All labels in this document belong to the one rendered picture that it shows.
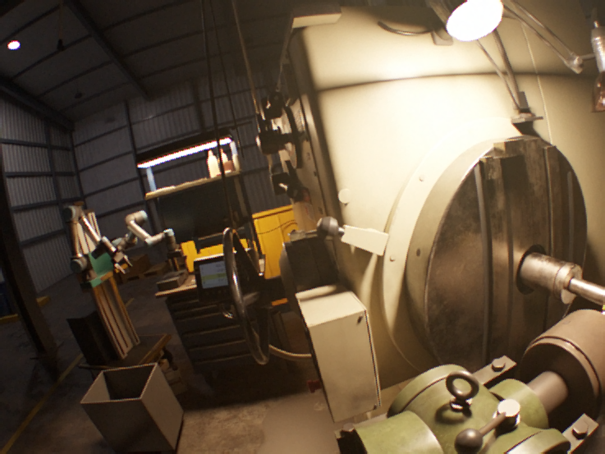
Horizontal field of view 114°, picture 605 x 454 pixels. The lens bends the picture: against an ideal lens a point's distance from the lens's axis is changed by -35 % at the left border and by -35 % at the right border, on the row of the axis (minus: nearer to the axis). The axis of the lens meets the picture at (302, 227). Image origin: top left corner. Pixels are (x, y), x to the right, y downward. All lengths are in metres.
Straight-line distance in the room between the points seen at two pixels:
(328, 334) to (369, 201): 0.25
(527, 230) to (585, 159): 0.52
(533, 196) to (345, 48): 0.48
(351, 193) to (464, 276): 0.26
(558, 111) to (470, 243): 0.57
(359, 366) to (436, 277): 0.21
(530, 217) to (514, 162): 0.12
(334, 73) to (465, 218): 0.35
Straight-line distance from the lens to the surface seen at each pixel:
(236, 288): 0.64
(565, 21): 1.26
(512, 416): 0.39
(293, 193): 0.65
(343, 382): 0.58
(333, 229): 0.50
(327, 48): 0.60
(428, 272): 0.54
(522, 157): 0.65
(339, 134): 0.56
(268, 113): 0.90
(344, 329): 0.52
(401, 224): 0.58
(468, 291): 0.61
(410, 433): 0.38
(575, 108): 1.11
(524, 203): 0.66
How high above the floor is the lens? 1.60
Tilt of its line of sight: 11 degrees down
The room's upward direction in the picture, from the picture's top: 13 degrees counter-clockwise
